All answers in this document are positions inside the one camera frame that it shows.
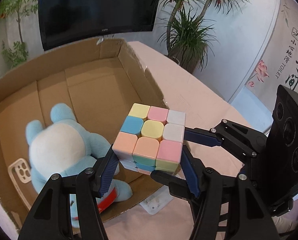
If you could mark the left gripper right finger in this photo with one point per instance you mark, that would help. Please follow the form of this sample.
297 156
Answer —
223 204

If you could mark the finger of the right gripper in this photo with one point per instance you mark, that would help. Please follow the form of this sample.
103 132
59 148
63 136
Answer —
240 141
177 187

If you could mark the pastel rubik's cube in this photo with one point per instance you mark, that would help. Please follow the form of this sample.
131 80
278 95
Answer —
151 138

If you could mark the cream clear phone case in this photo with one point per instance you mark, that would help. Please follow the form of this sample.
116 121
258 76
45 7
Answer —
20 175

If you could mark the blue white plush toy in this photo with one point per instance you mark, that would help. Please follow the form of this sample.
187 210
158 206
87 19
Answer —
65 147

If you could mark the white folding stand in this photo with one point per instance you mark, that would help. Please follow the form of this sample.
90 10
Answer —
156 201

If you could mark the toilet sign banner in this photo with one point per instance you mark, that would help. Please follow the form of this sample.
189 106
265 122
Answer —
279 62

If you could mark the potted palm plant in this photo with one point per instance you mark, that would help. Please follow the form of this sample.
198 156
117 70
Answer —
186 36

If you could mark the brown cardboard box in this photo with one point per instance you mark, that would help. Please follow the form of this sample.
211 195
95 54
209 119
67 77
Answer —
98 80

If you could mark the black tv screen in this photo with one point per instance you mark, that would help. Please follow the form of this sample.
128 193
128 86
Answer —
65 21

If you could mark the small leafy tree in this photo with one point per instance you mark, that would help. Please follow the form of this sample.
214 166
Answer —
17 53

